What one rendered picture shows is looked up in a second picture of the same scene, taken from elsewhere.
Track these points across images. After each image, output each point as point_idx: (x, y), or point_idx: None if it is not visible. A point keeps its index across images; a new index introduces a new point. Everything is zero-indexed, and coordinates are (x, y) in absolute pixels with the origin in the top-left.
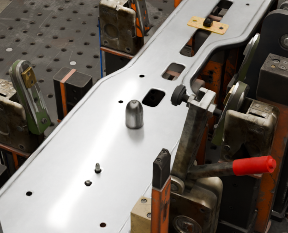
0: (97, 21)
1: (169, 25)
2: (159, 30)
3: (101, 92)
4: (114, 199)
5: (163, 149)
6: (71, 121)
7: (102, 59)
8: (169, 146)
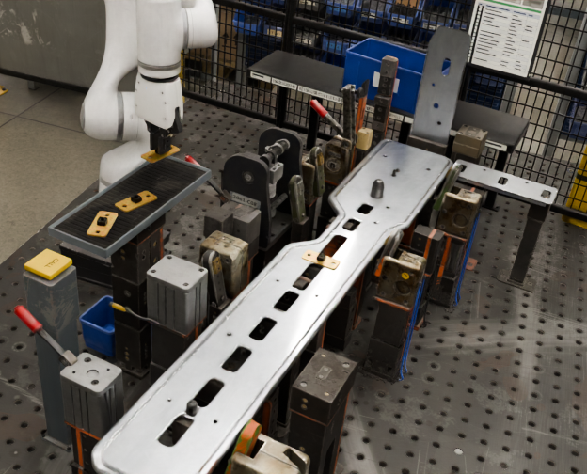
0: None
1: (356, 262)
2: (365, 260)
3: (403, 213)
4: (381, 164)
5: (365, 82)
6: (418, 198)
7: (422, 454)
8: (352, 181)
